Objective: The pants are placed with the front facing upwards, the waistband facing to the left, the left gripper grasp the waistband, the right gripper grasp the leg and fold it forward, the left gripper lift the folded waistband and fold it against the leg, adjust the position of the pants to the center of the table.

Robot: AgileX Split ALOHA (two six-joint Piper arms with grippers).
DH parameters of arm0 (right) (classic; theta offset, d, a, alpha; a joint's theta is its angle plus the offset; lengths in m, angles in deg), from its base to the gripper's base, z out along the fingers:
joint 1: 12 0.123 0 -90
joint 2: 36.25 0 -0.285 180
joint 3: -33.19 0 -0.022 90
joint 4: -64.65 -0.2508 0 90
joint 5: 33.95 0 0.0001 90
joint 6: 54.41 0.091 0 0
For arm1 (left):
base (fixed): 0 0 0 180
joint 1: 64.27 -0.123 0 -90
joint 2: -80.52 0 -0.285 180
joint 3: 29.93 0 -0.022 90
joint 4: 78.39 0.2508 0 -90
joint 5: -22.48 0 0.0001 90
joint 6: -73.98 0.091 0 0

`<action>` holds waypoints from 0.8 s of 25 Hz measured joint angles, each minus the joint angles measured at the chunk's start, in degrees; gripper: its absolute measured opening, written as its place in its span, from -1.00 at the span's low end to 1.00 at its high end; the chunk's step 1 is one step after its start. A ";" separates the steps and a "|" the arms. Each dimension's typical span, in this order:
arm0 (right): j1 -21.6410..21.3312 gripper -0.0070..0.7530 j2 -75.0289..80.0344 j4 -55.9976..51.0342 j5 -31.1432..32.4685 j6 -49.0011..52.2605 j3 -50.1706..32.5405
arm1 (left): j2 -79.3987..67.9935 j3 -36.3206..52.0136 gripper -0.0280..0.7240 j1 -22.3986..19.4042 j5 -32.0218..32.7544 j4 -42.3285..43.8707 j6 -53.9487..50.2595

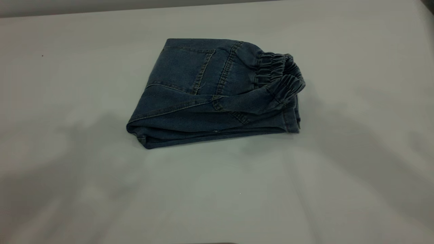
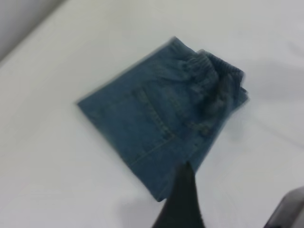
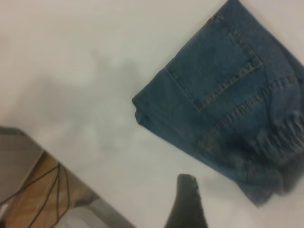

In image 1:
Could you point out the blue denim jeans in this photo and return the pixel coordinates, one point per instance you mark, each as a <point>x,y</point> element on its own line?
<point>203,101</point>

